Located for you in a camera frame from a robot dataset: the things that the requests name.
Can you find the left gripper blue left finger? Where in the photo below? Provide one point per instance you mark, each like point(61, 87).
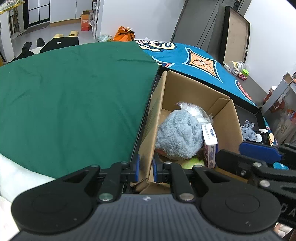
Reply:
point(116, 179)

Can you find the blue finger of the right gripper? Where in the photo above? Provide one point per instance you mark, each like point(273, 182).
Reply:
point(280, 166)
point(260, 152)

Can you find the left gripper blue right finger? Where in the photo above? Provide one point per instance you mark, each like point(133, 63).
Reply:
point(177, 177)

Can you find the fluffy grey plush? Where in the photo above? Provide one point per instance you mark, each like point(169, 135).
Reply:
point(180, 135)

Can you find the tissue pack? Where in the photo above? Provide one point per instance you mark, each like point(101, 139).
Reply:
point(210, 145)

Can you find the white bagged plush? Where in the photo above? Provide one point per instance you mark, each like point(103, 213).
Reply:
point(197, 112)

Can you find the brown cardboard box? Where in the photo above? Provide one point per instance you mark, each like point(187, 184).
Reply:
point(176, 133)

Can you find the burger plush toy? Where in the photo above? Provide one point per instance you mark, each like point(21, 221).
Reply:
point(185, 164)

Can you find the black white plush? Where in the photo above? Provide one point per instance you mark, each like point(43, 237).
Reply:
point(264, 137)

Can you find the black shallow tray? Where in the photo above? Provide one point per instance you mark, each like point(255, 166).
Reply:
point(249, 115)

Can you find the grey elephant plush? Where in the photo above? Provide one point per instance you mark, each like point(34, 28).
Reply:
point(247, 131)

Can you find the grey bench mat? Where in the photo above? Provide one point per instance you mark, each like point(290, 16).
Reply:
point(256, 93)

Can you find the grey desk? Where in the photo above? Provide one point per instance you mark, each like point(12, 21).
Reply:
point(285, 85)

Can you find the green cup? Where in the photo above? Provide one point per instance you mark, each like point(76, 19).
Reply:
point(245, 72)

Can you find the green cloth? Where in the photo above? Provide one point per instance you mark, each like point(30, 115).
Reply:
point(69, 108)

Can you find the blue patterned blanket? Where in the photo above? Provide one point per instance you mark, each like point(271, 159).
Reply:
point(196, 63)

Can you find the large framed board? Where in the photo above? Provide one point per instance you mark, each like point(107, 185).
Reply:
point(235, 37)

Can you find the orange bag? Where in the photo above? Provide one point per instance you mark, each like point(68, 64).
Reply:
point(124, 35)

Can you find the black stool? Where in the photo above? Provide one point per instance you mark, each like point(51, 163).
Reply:
point(62, 42)

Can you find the yellow slipper right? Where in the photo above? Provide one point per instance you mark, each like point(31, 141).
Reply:
point(73, 34)

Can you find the yellow slipper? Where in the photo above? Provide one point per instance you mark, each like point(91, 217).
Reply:
point(58, 36)
point(73, 34)

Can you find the orange cardboard box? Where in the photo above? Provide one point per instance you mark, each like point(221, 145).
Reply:
point(86, 18)

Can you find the yellow slipper left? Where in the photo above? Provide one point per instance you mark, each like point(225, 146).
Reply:
point(58, 36)

